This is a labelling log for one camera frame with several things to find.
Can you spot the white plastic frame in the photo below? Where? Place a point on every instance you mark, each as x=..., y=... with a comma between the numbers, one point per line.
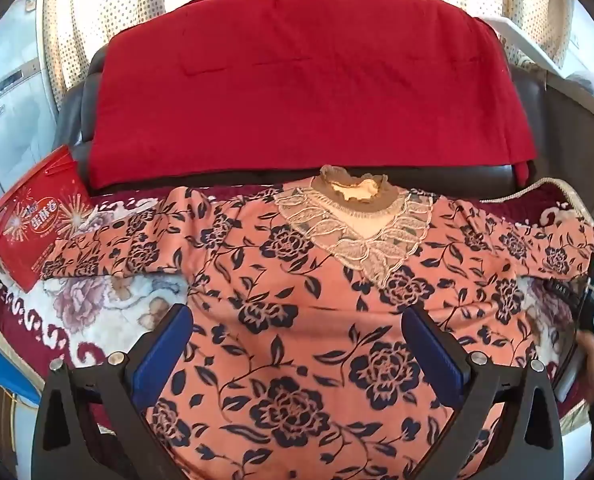
x=519, y=35

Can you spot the orange floral blouse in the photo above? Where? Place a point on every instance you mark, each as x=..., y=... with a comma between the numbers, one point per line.
x=302, y=285

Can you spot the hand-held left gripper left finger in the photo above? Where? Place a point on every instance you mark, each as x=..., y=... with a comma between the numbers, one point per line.
x=162, y=355

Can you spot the maroon floral seat cover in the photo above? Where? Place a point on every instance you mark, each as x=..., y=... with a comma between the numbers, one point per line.
x=102, y=300

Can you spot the blue plastic bag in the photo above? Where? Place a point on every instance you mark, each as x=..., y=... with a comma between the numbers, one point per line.
x=2, y=365

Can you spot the red gift box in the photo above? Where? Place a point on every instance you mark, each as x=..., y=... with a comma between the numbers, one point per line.
x=37, y=220

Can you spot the white appliance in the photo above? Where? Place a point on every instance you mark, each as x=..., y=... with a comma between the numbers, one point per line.
x=7, y=110

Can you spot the dark leather sofa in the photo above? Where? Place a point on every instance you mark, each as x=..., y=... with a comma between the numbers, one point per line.
x=529, y=105

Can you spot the red quilted blanket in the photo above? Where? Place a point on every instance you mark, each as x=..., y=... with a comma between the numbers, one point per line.
x=302, y=85

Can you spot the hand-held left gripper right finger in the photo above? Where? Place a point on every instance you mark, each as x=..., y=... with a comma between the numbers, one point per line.
x=437, y=355

